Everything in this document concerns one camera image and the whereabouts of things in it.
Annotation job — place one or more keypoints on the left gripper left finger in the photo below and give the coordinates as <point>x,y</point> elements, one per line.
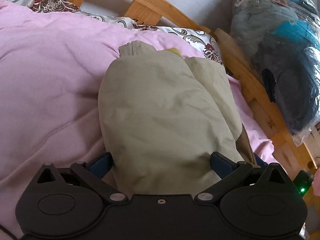
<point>92,173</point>

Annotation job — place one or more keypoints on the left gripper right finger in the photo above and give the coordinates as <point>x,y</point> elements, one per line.
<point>231,174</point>

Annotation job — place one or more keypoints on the wooden bed frame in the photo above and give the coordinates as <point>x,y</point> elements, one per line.
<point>265,113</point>

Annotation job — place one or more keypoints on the plastic bag of clothes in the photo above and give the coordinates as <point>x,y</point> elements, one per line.
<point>280,39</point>

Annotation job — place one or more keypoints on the beige and yellow jacket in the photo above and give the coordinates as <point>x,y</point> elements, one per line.
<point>162,116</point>

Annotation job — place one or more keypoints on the floral patterned pillow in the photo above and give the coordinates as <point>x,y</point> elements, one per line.
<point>199,39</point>

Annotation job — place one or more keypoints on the pink bed sheet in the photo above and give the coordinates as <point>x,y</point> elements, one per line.
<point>52,67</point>

